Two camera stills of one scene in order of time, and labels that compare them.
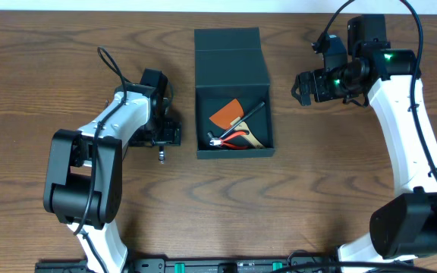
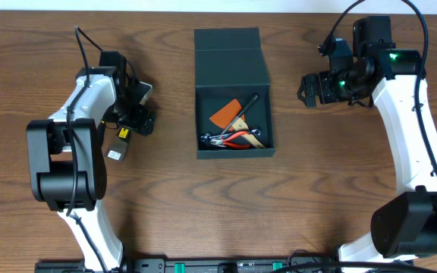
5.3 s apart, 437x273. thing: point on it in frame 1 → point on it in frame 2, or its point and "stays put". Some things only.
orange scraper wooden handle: x=230 y=114 stays put
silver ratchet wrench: x=161 y=155 → x=207 y=136
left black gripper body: x=167 y=133 → x=143 y=121
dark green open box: x=228 y=65 stays put
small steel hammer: x=211 y=135 → x=240 y=114
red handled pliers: x=221 y=141 stays put
